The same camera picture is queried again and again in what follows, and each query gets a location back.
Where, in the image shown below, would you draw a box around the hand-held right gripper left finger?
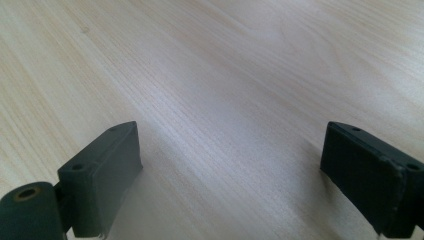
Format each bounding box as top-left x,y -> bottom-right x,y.
57,120 -> 144,239

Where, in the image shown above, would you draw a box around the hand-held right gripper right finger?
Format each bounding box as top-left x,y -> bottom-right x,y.
320,121 -> 424,240

